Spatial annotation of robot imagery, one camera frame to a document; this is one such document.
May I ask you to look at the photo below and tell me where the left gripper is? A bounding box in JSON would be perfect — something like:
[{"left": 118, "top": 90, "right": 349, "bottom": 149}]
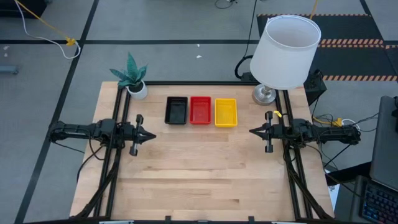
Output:
[{"left": 121, "top": 114, "right": 156, "bottom": 156}]

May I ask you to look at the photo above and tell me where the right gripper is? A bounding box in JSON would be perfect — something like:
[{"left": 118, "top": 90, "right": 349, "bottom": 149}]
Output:
[{"left": 249, "top": 111, "right": 292, "bottom": 153}]

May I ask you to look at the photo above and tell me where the black slotted plastic basket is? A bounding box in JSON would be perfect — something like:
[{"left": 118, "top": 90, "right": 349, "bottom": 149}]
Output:
[{"left": 164, "top": 96, "right": 189, "bottom": 126}]

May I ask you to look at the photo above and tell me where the yellow slotted plastic basket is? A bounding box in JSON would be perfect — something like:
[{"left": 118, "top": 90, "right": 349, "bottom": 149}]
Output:
[{"left": 214, "top": 98, "right": 239, "bottom": 128}]

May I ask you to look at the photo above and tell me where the red slotted plastic basket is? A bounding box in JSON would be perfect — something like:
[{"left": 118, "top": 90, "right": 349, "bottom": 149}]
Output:
[{"left": 189, "top": 96, "right": 213, "bottom": 126}]

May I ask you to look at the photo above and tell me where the black power strip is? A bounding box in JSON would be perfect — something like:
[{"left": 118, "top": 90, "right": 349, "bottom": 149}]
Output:
[{"left": 241, "top": 71, "right": 259, "bottom": 83}]

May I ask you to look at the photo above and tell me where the potted plant white pot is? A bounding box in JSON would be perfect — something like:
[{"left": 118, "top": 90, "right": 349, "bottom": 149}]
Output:
[{"left": 109, "top": 52, "right": 149, "bottom": 100}]

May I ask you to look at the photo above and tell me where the black power supply box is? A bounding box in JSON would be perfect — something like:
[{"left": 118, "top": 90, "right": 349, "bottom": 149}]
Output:
[{"left": 303, "top": 68, "right": 328, "bottom": 106}]

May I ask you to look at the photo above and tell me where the table lamp white shade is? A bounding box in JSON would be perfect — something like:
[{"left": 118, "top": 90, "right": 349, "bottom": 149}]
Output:
[{"left": 249, "top": 14, "right": 322, "bottom": 106}]

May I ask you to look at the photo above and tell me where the black side desk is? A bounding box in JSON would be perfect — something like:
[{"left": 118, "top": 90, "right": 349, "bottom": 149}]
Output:
[{"left": 325, "top": 161, "right": 398, "bottom": 224}]

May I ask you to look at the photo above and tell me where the grey closed laptop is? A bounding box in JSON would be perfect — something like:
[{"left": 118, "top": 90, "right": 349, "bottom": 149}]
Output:
[{"left": 369, "top": 95, "right": 398, "bottom": 191}]

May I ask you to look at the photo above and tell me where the black hazard striped mat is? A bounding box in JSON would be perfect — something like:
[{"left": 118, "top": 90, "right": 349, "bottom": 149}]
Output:
[{"left": 256, "top": 13, "right": 398, "bottom": 82}]

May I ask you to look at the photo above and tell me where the backlit rgb keyboard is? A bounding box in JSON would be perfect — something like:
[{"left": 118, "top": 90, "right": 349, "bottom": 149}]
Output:
[{"left": 359, "top": 182, "right": 398, "bottom": 224}]

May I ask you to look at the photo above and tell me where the black cabinet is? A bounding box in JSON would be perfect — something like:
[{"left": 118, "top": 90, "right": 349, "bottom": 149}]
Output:
[{"left": 0, "top": 0, "right": 47, "bottom": 19}]

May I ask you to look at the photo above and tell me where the black aluminium table frame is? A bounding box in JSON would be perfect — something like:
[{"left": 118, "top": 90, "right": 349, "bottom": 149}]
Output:
[{"left": 73, "top": 80, "right": 336, "bottom": 224}]

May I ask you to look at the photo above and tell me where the short yellow cable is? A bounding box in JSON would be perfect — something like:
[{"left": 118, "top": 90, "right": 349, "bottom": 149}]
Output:
[{"left": 312, "top": 114, "right": 343, "bottom": 128}]

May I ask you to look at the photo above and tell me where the long black cable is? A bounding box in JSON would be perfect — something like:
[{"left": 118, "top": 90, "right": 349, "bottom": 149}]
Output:
[{"left": 234, "top": 0, "right": 259, "bottom": 80}]

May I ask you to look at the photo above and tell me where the white cable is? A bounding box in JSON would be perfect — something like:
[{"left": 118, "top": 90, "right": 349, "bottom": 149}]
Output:
[{"left": 14, "top": 0, "right": 82, "bottom": 60}]

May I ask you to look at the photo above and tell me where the yellow cable with plug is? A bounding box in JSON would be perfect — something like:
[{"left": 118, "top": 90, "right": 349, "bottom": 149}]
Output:
[{"left": 14, "top": 0, "right": 77, "bottom": 47}]

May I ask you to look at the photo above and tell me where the long yellow cable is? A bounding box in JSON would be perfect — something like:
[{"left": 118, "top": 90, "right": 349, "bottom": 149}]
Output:
[{"left": 310, "top": 0, "right": 320, "bottom": 19}]

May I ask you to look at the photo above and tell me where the grey metal bracket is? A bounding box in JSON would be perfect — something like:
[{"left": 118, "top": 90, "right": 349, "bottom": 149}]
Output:
[{"left": 0, "top": 64, "right": 20, "bottom": 75}]

